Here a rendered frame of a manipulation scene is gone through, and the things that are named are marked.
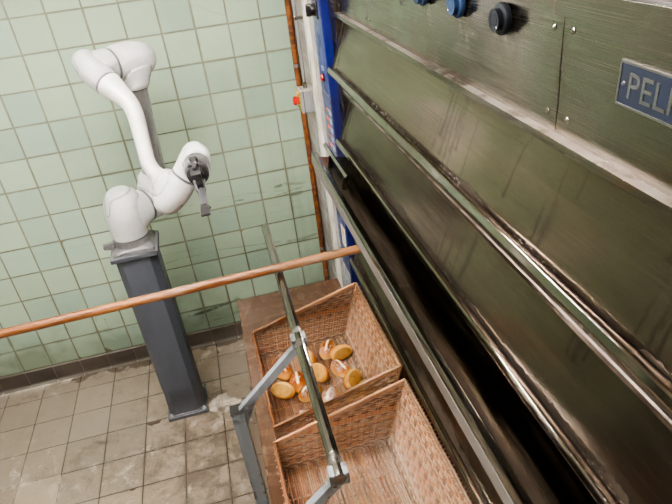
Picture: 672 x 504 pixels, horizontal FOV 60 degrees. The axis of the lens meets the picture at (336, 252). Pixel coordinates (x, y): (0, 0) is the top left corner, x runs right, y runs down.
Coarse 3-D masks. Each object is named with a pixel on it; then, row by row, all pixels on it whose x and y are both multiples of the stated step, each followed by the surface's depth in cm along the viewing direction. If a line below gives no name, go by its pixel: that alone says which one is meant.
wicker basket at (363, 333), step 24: (336, 312) 247; (360, 312) 237; (264, 336) 244; (288, 336) 247; (312, 336) 250; (336, 336) 254; (360, 336) 236; (384, 336) 211; (264, 360) 247; (360, 360) 236; (384, 360) 211; (336, 384) 230; (360, 384) 197; (384, 384) 199; (288, 408) 222; (312, 408) 196; (336, 408) 199; (288, 432) 199
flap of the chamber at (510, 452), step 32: (352, 192) 188; (384, 224) 169; (384, 256) 152; (416, 256) 153; (384, 288) 141; (416, 288) 139; (448, 320) 128; (448, 352) 118; (480, 352) 119; (480, 384) 110; (480, 416) 103; (512, 416) 104; (480, 448) 97; (512, 448) 97; (544, 448) 98; (544, 480) 92; (576, 480) 92
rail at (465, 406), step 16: (320, 160) 206; (336, 192) 182; (352, 224) 165; (368, 240) 155; (384, 272) 141; (400, 288) 135; (400, 304) 130; (416, 320) 124; (432, 352) 115; (448, 368) 111; (448, 384) 108; (464, 400) 103; (464, 416) 102; (480, 432) 97; (496, 448) 94; (496, 464) 92; (512, 480) 88; (512, 496) 87; (528, 496) 86
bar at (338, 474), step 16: (272, 240) 216; (272, 256) 205; (288, 304) 179; (288, 320) 174; (304, 336) 166; (288, 352) 168; (304, 352) 159; (272, 368) 171; (304, 368) 154; (256, 400) 173; (320, 400) 144; (240, 416) 174; (320, 416) 139; (240, 432) 177; (320, 432) 136; (240, 448) 180; (336, 448) 131; (256, 464) 185; (336, 464) 127; (256, 480) 189; (336, 480) 125; (256, 496) 192; (320, 496) 128
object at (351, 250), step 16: (320, 256) 196; (336, 256) 197; (240, 272) 192; (256, 272) 192; (272, 272) 193; (176, 288) 188; (192, 288) 189; (208, 288) 190; (112, 304) 185; (128, 304) 185; (144, 304) 187; (48, 320) 182; (64, 320) 182; (0, 336) 179
